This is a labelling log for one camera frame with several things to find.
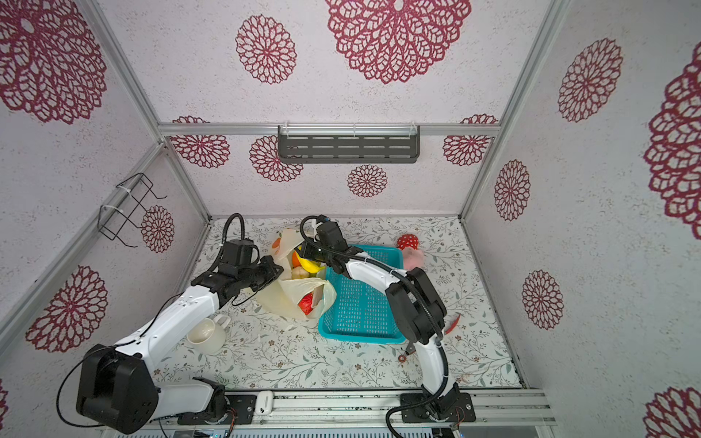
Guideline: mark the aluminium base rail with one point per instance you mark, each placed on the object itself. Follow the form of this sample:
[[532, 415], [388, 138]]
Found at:
[[362, 414]]

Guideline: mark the metal tongs red tips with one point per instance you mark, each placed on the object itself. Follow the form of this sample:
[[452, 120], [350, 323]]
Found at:
[[410, 348]]

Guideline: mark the red strawberry toy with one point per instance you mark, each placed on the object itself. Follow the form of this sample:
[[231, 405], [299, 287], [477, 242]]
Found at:
[[408, 241]]

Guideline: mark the yellow banana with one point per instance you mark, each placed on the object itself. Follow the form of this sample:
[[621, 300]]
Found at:
[[307, 265]]

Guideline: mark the orange print plastic bag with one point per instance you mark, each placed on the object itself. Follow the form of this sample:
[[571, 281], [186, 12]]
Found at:
[[283, 295]]

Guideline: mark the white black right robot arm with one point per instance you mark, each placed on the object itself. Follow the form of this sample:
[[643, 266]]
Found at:
[[418, 310]]

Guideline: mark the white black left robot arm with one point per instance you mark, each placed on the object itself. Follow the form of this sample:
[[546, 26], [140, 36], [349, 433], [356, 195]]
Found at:
[[116, 388]]

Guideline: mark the red apple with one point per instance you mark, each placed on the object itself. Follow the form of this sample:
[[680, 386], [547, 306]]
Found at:
[[306, 304]]

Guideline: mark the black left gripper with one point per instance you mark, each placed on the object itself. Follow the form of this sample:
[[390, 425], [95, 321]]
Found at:
[[274, 270]]

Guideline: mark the black wire wall rack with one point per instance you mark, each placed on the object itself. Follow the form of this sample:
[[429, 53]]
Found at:
[[114, 216]]

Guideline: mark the white ceramic mug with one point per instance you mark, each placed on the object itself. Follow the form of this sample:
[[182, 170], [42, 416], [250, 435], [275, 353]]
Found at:
[[209, 336]]

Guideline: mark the teal plastic basket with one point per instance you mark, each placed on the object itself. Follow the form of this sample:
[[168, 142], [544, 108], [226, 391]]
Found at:
[[359, 314]]

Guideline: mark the cream garlic bulb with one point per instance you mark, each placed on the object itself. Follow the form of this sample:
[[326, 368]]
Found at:
[[299, 273]]

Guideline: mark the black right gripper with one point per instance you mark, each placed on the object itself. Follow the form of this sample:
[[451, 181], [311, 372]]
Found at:
[[308, 248]]

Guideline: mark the grey wall shelf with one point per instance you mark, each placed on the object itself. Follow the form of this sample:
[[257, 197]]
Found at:
[[349, 145]]

